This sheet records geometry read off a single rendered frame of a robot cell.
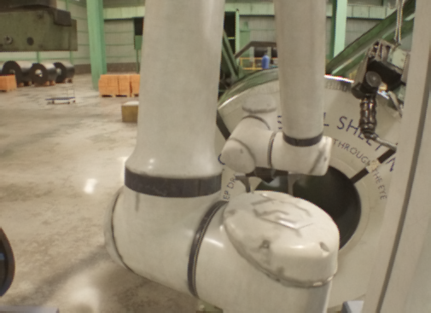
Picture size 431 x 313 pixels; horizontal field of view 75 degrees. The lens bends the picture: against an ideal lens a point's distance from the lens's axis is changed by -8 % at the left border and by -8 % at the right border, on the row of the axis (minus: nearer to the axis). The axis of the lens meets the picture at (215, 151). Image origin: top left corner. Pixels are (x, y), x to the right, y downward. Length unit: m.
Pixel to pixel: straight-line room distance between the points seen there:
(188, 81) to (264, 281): 0.27
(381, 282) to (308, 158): 0.40
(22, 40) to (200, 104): 0.77
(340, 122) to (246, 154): 0.66
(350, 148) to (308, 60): 0.80
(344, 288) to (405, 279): 1.40
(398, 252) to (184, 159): 0.28
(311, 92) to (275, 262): 0.33
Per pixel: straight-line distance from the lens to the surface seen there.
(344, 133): 1.29
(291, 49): 0.55
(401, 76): 1.16
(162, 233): 0.43
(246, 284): 0.39
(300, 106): 0.59
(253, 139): 0.69
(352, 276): 1.63
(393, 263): 0.29
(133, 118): 7.41
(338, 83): 1.24
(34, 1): 1.11
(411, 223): 0.26
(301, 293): 0.39
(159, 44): 0.43
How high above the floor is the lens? 1.42
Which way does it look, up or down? 17 degrees down
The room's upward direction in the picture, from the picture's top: straight up
